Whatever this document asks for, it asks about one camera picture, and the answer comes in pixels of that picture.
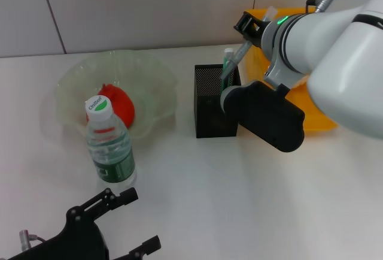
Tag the green glass fruit plate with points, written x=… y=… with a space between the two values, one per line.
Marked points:
x=143 y=71

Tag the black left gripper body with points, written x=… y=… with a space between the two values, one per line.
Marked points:
x=74 y=239

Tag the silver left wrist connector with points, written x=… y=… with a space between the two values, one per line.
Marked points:
x=24 y=239

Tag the red orange toy fruit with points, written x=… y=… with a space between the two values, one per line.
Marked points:
x=122 y=104

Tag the green utility knife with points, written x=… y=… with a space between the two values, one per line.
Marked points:
x=227 y=59

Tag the black mesh pen holder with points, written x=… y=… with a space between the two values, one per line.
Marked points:
x=209 y=116

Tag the clear plastic water bottle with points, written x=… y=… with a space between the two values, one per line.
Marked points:
x=109 y=152

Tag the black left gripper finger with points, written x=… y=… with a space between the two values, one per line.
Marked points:
x=152 y=244
x=128 y=194

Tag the grey marker pen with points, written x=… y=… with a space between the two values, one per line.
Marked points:
x=236 y=59

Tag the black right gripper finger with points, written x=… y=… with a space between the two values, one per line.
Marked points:
x=243 y=23
x=250 y=40

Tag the yellow plastic bin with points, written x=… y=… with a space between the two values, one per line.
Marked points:
x=320 y=122

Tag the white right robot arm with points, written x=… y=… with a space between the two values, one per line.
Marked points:
x=329 y=56

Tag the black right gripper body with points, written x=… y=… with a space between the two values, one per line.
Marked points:
x=258 y=33

